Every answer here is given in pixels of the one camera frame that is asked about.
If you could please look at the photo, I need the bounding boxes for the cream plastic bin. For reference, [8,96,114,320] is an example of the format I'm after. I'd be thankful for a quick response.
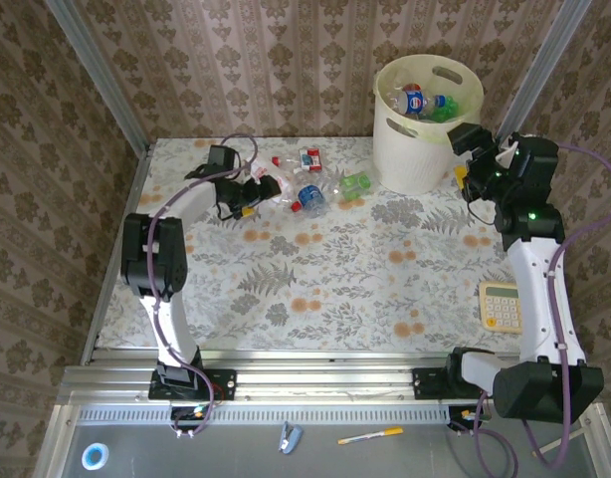
[372,53,485,195]

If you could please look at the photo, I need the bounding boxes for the white yellow marker pen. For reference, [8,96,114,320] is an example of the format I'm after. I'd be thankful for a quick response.
[336,426,404,446]

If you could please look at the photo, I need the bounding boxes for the green bottle orange cap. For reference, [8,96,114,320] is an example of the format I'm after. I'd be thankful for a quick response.
[432,95,460,123]

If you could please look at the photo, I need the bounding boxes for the clear bottle red cap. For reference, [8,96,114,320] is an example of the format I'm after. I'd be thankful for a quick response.
[270,155,303,173]

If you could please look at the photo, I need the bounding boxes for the blue label bottle red cap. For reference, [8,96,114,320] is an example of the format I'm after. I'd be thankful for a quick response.
[289,182,330,219]

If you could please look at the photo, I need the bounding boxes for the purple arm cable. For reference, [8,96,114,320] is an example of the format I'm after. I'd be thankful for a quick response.
[146,132,260,439]
[472,142,611,472]

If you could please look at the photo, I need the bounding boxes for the wooden stick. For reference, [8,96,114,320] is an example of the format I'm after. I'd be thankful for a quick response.
[531,426,585,458]

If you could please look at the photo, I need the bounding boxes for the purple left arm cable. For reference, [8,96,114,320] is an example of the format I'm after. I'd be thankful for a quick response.
[146,132,260,439]

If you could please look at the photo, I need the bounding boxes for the red white small box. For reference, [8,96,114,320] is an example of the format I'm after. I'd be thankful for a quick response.
[298,146,322,174]

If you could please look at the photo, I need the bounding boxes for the aluminium mounting rail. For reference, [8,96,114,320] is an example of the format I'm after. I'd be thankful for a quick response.
[56,347,601,407]

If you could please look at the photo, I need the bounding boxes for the clear bottle blue white-text label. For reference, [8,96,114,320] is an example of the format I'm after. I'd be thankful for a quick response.
[395,89,447,119]

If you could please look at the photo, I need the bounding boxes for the clear bottle green label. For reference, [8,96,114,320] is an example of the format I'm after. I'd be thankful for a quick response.
[336,170,375,204]

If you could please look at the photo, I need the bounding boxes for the yellow calculator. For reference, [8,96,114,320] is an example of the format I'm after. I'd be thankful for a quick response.
[478,281,524,335]

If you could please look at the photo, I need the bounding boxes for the aluminium frame post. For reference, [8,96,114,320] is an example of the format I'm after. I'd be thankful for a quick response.
[42,0,152,156]
[495,0,594,145]

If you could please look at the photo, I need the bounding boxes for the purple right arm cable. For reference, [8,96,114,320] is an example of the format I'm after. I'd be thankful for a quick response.
[472,142,611,472]

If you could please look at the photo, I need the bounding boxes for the floral tablecloth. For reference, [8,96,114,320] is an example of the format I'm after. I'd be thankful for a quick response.
[96,136,550,353]

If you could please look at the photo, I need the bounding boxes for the base connector wires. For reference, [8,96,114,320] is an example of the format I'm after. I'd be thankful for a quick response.
[168,400,222,442]
[447,405,491,433]

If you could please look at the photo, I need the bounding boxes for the blue tape roll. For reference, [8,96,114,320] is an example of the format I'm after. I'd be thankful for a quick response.
[81,441,110,472]

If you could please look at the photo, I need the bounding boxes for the blue grey stapler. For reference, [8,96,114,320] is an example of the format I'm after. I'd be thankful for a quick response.
[278,420,305,455]

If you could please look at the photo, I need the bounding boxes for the grey slotted cable duct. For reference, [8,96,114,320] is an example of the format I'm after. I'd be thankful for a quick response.
[78,403,454,425]

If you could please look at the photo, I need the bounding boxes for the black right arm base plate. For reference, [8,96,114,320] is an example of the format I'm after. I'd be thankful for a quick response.
[411,366,505,400]

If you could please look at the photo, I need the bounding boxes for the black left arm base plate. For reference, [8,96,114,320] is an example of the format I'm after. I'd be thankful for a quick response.
[148,367,237,402]

